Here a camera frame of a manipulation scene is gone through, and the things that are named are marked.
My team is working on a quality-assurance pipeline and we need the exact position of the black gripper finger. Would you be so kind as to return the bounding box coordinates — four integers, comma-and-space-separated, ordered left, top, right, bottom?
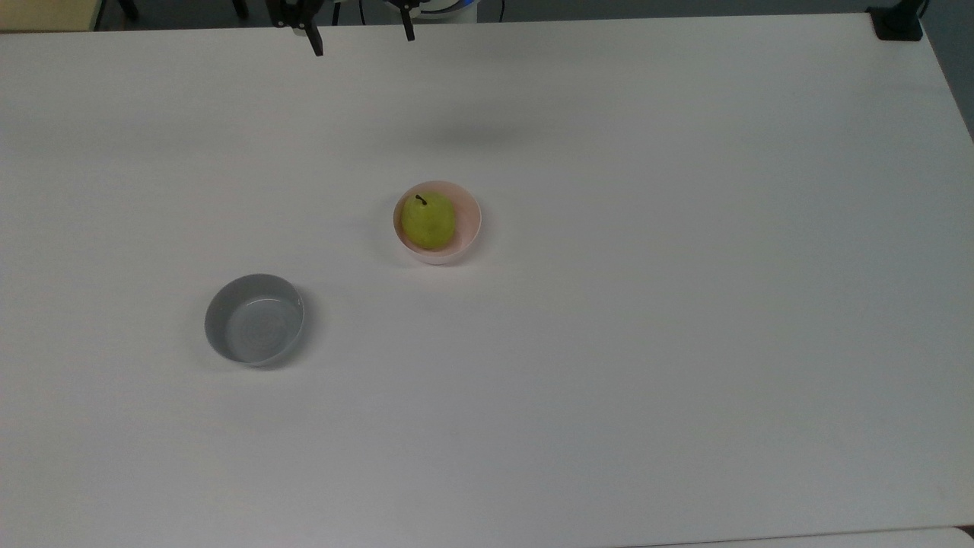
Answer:
384, 0, 418, 42
271, 0, 325, 57

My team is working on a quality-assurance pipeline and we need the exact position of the green pear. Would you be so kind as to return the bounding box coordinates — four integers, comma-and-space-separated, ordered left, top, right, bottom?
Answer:
401, 192, 457, 250

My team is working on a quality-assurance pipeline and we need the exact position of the pink plastic bowl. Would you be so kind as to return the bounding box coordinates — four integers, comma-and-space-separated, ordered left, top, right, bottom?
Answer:
393, 180, 482, 266

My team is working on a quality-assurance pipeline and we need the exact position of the grey plastic bowl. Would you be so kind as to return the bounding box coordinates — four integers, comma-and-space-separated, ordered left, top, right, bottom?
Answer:
204, 274, 306, 367

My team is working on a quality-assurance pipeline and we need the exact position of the yellow wooden furniture panel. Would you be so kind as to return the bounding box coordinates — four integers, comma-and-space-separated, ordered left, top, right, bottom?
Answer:
0, 0, 104, 33

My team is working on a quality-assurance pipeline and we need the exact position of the black table clamp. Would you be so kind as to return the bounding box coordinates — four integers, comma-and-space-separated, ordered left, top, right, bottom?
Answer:
867, 0, 928, 41

